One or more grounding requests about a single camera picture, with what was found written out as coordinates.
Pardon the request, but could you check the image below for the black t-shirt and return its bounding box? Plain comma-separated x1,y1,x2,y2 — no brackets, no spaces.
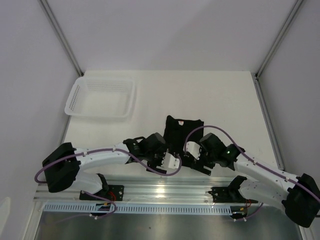
163,115,204,171

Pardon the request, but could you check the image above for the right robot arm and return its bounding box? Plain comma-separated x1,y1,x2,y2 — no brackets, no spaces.
184,133,320,228

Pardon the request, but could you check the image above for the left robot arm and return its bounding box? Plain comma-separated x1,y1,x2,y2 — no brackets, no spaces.
42,132,169,200

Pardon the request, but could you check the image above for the white plastic basket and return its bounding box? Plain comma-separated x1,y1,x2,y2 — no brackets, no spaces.
64,76,136,120

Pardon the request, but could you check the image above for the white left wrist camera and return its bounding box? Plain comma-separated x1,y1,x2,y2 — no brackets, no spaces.
161,152,180,170

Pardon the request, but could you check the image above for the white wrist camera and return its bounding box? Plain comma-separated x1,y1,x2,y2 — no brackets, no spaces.
161,152,180,170
184,141,201,161

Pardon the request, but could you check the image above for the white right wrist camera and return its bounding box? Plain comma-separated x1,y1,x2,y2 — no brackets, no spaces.
184,141,201,161

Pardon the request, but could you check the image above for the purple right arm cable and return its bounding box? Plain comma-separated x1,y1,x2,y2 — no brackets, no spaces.
184,125,320,222

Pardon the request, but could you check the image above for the aluminium mounting rail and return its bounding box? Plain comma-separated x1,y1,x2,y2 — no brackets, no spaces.
33,176,306,207

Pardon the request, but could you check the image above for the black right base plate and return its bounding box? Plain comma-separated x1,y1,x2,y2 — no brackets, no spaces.
208,186,248,204

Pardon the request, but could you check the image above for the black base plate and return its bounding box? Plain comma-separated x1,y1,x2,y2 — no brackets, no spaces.
208,186,248,204
79,185,125,202

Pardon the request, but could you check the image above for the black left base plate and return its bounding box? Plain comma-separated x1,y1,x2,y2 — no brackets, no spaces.
79,185,125,202

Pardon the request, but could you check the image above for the white slotted cable duct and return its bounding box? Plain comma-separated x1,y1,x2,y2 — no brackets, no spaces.
43,202,232,216

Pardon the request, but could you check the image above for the left aluminium frame post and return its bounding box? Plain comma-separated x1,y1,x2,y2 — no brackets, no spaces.
37,0,84,77

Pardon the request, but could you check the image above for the aluminium frame post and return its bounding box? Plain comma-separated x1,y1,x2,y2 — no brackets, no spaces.
255,0,306,80
37,0,84,77

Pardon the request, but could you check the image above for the right aluminium frame post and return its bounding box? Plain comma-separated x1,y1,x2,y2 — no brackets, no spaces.
255,0,306,80

